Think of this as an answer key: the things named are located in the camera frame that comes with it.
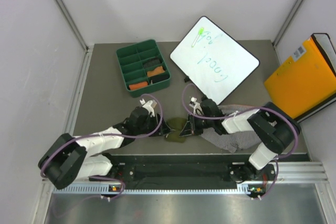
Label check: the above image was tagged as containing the grey striped underwear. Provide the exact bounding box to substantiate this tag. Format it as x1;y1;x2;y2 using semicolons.
201;104;261;153

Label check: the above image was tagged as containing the orange clipboard folder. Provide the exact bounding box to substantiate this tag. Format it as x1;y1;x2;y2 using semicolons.
264;33;336;123

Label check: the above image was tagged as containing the green marker pen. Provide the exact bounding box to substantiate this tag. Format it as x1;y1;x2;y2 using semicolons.
191;27;204;48

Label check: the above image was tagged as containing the orange rolled cloth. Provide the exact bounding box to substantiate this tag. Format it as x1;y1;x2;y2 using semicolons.
146;66;165;78
129;81;148;91

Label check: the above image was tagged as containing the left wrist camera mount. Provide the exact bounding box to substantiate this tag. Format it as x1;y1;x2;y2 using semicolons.
139;99;157;117

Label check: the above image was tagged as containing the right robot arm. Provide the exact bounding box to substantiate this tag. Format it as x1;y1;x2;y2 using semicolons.
180;98;301;180

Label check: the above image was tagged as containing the purple cable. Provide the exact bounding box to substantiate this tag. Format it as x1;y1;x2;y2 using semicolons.
40;93;163;201
182;84;300;201

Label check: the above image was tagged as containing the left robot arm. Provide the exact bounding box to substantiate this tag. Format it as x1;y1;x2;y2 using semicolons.
38;106;172;189

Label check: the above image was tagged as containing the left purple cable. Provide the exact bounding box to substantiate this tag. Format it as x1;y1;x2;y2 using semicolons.
40;93;163;201

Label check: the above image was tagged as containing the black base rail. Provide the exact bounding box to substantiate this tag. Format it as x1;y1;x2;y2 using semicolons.
104;153;310;190

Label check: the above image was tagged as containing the black rolled cloth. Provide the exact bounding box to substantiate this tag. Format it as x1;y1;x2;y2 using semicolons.
150;73;170;84

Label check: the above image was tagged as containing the green compartment tray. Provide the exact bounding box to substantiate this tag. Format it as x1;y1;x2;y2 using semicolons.
116;39;171;98

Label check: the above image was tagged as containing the orange rolled cloth front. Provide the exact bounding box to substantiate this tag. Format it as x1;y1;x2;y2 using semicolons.
129;81;148;91

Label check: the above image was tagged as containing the black dotted underwear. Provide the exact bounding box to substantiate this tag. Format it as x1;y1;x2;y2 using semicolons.
143;57;161;68

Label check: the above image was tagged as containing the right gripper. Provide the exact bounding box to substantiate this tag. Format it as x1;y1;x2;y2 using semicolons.
181;112;214;137

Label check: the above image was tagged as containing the olive green underwear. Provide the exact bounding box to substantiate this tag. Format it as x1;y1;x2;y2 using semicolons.
165;117;187;143

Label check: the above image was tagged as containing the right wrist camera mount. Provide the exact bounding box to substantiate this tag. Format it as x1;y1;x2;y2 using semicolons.
189;97;204;116

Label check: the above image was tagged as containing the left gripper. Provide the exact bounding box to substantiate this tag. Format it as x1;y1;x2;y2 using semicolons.
135;113;172;137

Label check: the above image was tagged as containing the white whiteboard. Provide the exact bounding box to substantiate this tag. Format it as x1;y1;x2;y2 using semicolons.
170;16;260;104

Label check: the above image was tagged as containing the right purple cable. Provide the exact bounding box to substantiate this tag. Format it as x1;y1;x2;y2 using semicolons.
182;84;300;201

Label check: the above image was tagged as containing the orange rolled cloth back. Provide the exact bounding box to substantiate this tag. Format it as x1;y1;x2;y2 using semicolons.
146;66;165;78

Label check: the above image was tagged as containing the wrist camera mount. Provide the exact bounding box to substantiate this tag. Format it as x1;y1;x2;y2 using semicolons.
189;97;204;116
139;99;157;117

